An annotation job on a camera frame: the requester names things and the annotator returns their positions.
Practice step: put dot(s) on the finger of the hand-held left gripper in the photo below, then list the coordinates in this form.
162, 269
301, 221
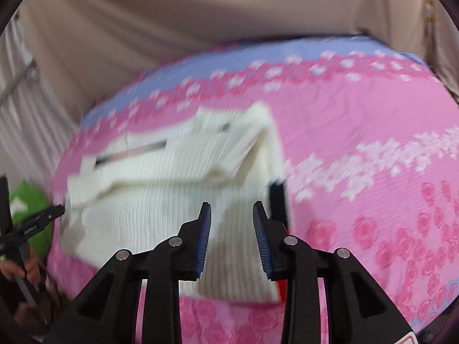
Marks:
36, 222

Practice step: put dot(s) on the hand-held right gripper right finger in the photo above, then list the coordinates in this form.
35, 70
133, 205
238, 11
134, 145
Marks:
261, 240

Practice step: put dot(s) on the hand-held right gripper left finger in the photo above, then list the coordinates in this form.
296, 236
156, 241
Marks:
203, 240

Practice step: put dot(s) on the cream knit sweater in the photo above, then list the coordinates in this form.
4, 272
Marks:
143, 193

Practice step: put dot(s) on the person's left hand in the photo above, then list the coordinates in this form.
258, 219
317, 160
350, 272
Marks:
33, 270

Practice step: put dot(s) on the green cloth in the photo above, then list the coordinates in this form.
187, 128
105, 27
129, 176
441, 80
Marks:
32, 200

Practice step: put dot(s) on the white curtain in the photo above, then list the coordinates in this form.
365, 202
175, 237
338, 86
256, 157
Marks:
32, 132

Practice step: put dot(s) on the pink floral blanket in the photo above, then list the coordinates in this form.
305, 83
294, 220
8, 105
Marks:
358, 132

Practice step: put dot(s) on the beige curtain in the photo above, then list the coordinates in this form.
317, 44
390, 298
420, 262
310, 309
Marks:
179, 25

